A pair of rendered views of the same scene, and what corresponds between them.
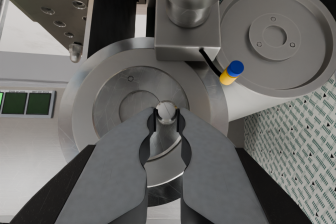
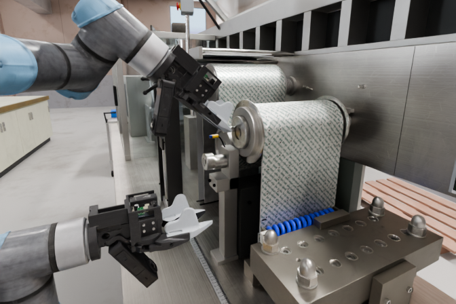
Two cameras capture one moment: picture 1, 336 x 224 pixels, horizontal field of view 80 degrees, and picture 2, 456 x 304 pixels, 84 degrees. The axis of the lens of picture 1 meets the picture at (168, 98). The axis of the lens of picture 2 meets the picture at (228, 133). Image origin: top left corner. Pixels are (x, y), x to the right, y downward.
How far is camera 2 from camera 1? 0.54 m
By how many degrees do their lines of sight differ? 63
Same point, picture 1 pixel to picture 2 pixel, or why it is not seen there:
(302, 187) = (237, 94)
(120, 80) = (241, 144)
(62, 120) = (261, 135)
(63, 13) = (357, 241)
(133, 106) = (239, 134)
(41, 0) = (355, 252)
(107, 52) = (252, 159)
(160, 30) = (228, 155)
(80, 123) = (252, 132)
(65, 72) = not seen: outside the picture
